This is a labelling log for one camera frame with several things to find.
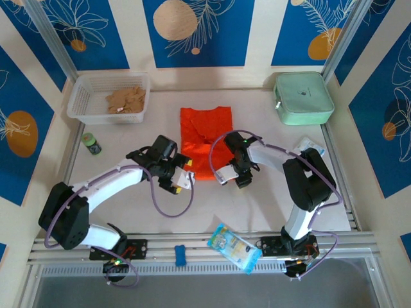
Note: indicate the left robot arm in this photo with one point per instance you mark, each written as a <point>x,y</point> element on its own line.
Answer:
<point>106,189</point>

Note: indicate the aluminium frame post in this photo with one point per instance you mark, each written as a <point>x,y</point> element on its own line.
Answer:
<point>348,35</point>
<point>51,35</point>

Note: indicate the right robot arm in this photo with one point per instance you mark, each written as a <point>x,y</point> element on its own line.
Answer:
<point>308,183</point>

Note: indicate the blue bone-shaped toy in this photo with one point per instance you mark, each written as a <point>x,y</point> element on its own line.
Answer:
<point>180,255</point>

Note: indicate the mint green zip case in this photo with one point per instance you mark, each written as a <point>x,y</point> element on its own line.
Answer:
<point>303,96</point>

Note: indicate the white plastic lattice basket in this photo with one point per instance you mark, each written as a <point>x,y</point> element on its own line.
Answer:
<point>86,96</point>

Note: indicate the orange t-shirt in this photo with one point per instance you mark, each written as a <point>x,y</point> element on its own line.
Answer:
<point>205,128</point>

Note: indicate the aluminium frame rail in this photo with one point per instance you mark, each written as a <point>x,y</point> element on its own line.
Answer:
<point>192,239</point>

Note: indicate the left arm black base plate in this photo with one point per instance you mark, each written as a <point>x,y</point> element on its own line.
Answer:
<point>138,248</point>

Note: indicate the green labelled bottle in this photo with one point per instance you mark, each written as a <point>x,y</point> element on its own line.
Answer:
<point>91,144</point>

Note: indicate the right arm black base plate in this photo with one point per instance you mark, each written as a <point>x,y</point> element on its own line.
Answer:
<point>271,245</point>

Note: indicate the blue wet wipes packet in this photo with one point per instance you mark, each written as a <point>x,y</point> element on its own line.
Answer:
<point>234,248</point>

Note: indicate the small white sachet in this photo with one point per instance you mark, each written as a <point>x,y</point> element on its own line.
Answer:
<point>309,146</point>

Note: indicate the crumpled beige cloth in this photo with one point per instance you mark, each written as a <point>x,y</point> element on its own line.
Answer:
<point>126,99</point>

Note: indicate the blue floral wall poster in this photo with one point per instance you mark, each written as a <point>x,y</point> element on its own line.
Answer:
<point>224,38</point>
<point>379,38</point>
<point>32,48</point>
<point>379,128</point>
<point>295,32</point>
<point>102,48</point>
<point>19,96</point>

